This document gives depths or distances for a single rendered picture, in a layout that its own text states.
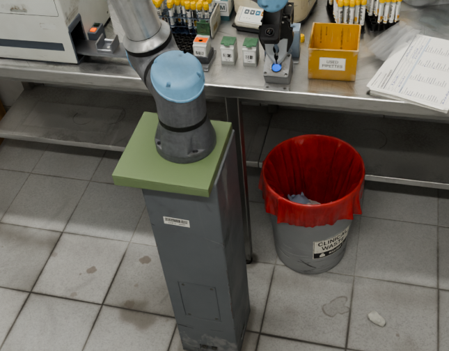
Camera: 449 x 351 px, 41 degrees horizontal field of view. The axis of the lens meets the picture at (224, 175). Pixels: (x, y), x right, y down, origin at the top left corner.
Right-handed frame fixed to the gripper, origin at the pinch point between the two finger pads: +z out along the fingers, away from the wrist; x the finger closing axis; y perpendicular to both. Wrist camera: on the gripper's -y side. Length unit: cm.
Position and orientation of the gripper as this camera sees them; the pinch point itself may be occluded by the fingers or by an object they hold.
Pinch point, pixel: (276, 61)
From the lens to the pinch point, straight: 164.1
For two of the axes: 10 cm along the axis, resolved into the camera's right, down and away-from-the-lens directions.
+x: -9.7, -1.1, 2.2
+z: 0.8, 7.0, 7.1
